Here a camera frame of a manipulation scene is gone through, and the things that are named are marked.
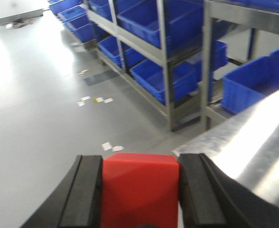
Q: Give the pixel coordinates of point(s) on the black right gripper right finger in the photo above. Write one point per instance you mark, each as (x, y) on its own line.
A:
(210, 199)

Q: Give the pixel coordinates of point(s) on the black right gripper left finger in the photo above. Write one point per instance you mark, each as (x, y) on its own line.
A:
(76, 201)

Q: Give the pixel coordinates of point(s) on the red cube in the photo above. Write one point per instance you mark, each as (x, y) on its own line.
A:
(138, 190)

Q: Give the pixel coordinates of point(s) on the blue crate beside table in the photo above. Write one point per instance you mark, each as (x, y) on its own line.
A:
(250, 83)

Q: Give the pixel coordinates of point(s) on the blue bin lower rack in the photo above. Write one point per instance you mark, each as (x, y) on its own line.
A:
(150, 76)

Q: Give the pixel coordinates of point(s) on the blue bin rack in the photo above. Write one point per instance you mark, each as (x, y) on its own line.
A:
(150, 76)
(186, 20)

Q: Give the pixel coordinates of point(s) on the steel storage rack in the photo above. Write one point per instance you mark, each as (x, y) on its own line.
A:
(177, 114)

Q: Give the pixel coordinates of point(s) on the blue bin upper rack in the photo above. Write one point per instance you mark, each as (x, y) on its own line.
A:
(186, 20)

